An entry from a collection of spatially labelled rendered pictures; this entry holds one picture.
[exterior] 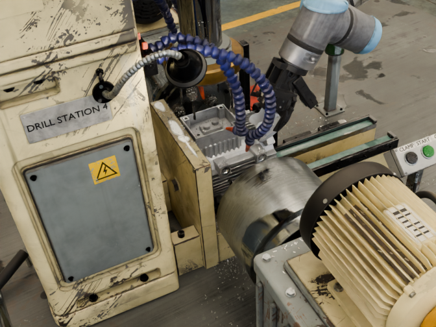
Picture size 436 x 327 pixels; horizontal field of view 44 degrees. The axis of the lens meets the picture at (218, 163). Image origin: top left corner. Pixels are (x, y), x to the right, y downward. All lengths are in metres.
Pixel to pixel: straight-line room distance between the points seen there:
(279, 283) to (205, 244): 0.44
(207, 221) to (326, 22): 0.53
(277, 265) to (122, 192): 0.35
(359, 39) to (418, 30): 1.26
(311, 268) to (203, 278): 0.51
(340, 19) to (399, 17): 1.41
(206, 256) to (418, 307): 0.74
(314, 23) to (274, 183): 0.36
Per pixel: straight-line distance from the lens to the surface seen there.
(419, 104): 2.04
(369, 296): 0.79
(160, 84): 1.49
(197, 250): 1.38
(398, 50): 2.36
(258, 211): 1.08
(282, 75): 1.25
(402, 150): 1.36
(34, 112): 0.95
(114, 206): 1.12
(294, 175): 1.13
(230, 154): 1.33
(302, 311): 0.91
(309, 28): 1.22
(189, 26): 1.15
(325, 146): 1.63
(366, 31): 1.31
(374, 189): 0.82
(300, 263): 0.96
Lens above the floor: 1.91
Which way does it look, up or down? 40 degrees down
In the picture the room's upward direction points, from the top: 4 degrees counter-clockwise
